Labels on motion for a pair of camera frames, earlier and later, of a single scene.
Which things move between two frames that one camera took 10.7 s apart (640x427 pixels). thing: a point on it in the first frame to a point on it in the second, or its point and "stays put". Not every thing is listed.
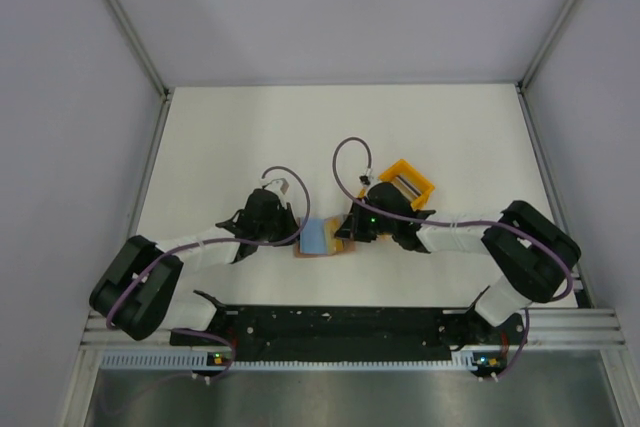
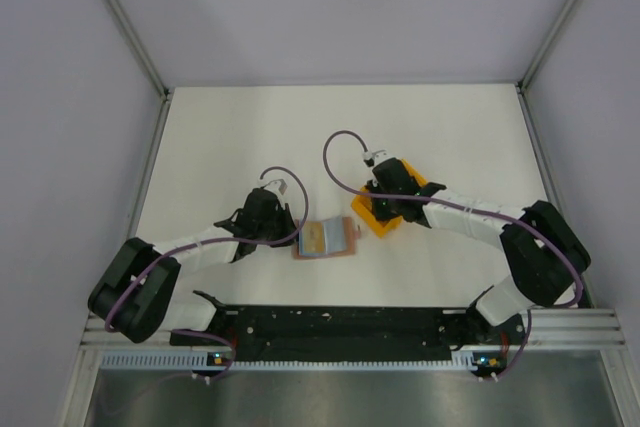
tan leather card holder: [315, 237] stays put
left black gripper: [285, 212] stays put
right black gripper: [353, 229] to [381, 212]
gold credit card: [332, 244] to [314, 236]
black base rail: [359, 334] stays put
